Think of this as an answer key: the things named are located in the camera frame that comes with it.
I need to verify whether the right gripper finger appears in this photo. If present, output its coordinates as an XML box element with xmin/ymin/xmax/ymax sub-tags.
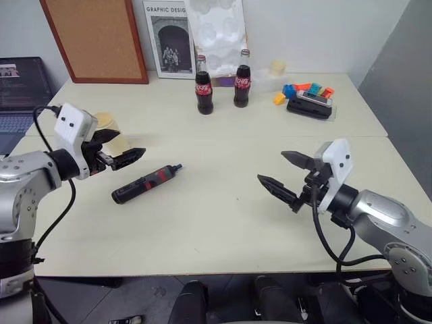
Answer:
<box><xmin>281</xmin><ymin>150</ymin><xmax>315</xmax><ymax>170</ymax></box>
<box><xmin>256</xmin><ymin>174</ymin><xmax>302</xmax><ymax>214</ymax></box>

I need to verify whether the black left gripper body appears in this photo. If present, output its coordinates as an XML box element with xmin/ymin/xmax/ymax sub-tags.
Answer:
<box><xmin>80</xmin><ymin>140</ymin><xmax>115</xmax><ymax>177</ymax></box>

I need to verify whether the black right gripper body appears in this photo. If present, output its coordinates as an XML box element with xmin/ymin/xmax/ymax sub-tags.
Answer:
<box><xmin>296</xmin><ymin>168</ymin><xmax>334</xmax><ymax>214</ymax></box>

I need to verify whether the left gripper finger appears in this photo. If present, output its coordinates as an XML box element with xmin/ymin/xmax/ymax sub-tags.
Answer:
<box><xmin>92</xmin><ymin>128</ymin><xmax>122</xmax><ymax>144</ymax></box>
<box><xmin>111</xmin><ymin>146</ymin><xmax>147</xmax><ymax>171</ymax></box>

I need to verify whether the black red electric screwdriver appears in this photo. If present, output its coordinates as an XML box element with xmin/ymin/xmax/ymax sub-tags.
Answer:
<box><xmin>111</xmin><ymin>163</ymin><xmax>184</xmax><ymax>206</ymax></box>

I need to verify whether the cream paper cup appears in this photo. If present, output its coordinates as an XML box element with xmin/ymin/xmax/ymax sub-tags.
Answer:
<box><xmin>92</xmin><ymin>112</ymin><xmax>134</xmax><ymax>158</ymax></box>

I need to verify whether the black tool case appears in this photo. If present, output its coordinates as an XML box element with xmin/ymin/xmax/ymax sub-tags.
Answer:
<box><xmin>286</xmin><ymin>90</ymin><xmax>335</xmax><ymax>120</ymax></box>

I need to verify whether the translucent plastic container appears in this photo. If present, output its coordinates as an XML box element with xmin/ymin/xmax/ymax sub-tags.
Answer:
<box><xmin>251</xmin><ymin>67</ymin><xmax>295</xmax><ymax>94</ymax></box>

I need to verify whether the small cream cup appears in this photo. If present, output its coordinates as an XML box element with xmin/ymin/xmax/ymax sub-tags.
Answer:
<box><xmin>269</xmin><ymin>59</ymin><xmax>288</xmax><ymax>77</ymax></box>

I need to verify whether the glass cola bottle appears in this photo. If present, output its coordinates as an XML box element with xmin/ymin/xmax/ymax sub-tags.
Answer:
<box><xmin>233</xmin><ymin>49</ymin><xmax>252</xmax><ymax>109</ymax></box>
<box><xmin>194</xmin><ymin>55</ymin><xmax>215</xmax><ymax>115</ymax></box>

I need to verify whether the cork board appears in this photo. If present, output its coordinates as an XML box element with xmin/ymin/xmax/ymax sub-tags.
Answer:
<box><xmin>39</xmin><ymin>0</ymin><xmax>150</xmax><ymax>85</ymax></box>

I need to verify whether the open laptop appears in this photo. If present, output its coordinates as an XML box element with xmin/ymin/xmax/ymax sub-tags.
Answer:
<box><xmin>0</xmin><ymin>56</ymin><xmax>55</xmax><ymax>157</ymax></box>

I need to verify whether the dark rounded shape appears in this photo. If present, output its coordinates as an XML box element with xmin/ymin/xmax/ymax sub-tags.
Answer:
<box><xmin>167</xmin><ymin>279</ymin><xmax>209</xmax><ymax>324</ymax></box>
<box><xmin>252</xmin><ymin>275</ymin><xmax>311</xmax><ymax>324</ymax></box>

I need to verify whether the graphic design book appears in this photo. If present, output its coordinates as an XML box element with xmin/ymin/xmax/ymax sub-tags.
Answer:
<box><xmin>142</xmin><ymin>0</ymin><xmax>197</xmax><ymax>80</ymax></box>

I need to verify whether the white plastic blister sheet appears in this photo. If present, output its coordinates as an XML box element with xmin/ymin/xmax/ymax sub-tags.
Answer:
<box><xmin>184</xmin><ymin>0</ymin><xmax>249</xmax><ymax>77</ymax></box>

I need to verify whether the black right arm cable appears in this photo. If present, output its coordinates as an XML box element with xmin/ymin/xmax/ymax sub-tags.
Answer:
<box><xmin>311</xmin><ymin>184</ymin><xmax>393</xmax><ymax>281</ymax></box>

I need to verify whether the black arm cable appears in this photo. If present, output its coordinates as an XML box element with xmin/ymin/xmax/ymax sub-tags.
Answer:
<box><xmin>311</xmin><ymin>184</ymin><xmax>393</xmax><ymax>281</ymax></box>
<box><xmin>32</xmin><ymin>105</ymin><xmax>76</xmax><ymax>259</ymax></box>

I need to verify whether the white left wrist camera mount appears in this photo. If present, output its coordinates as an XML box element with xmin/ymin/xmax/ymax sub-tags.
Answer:
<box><xmin>54</xmin><ymin>103</ymin><xmax>99</xmax><ymax>181</ymax></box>

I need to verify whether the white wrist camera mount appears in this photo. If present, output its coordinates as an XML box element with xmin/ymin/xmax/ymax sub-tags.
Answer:
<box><xmin>54</xmin><ymin>103</ymin><xmax>99</xmax><ymax>181</ymax></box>
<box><xmin>313</xmin><ymin>138</ymin><xmax>354</xmax><ymax>215</ymax></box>

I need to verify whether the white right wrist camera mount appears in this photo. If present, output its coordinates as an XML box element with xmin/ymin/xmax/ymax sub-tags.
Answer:
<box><xmin>313</xmin><ymin>138</ymin><xmax>354</xmax><ymax>215</ymax></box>

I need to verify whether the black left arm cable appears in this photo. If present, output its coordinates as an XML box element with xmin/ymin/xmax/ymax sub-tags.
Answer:
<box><xmin>32</xmin><ymin>105</ymin><xmax>76</xmax><ymax>259</ymax></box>

